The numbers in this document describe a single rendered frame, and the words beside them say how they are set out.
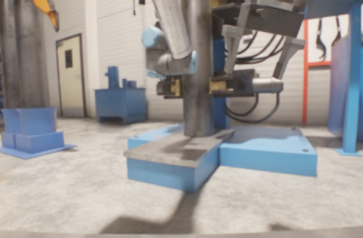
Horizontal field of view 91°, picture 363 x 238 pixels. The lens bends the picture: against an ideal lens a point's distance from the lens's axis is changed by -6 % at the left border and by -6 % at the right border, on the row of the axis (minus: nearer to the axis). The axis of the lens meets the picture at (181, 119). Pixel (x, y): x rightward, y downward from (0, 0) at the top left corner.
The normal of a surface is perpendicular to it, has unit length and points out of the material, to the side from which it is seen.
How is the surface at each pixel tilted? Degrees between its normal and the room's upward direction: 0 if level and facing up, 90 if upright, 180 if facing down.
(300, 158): 90
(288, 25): 113
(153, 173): 90
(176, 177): 90
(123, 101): 90
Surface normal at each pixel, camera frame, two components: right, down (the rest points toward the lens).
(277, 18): 0.10, 0.49
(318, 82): -0.44, 0.11
